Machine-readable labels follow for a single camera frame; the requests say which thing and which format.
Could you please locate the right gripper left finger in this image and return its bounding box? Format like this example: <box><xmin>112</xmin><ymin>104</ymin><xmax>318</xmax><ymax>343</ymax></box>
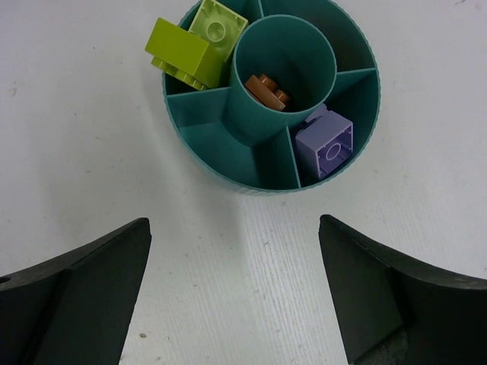
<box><xmin>1</xmin><ymin>217</ymin><xmax>151</xmax><ymax>364</ymax></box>

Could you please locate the purple square lego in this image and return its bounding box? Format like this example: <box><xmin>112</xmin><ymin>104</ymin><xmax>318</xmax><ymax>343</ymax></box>
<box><xmin>294</xmin><ymin>103</ymin><xmax>353</xmax><ymax>180</ymax></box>

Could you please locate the brown lego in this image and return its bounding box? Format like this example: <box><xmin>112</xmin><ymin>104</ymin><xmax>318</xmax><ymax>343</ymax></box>
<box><xmin>244</xmin><ymin>74</ymin><xmax>291</xmax><ymax>112</ymax></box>

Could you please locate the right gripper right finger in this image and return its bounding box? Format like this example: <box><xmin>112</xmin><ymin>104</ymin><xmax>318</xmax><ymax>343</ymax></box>
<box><xmin>319</xmin><ymin>214</ymin><xmax>486</xmax><ymax>364</ymax></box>

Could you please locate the teal round divided container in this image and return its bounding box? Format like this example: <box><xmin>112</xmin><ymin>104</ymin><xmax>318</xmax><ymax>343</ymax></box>
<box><xmin>162</xmin><ymin>0</ymin><xmax>380</xmax><ymax>192</ymax></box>

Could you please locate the light green square lego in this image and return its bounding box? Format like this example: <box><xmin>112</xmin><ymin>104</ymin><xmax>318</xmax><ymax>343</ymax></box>
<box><xmin>188</xmin><ymin>0</ymin><xmax>249</xmax><ymax>62</ymax></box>

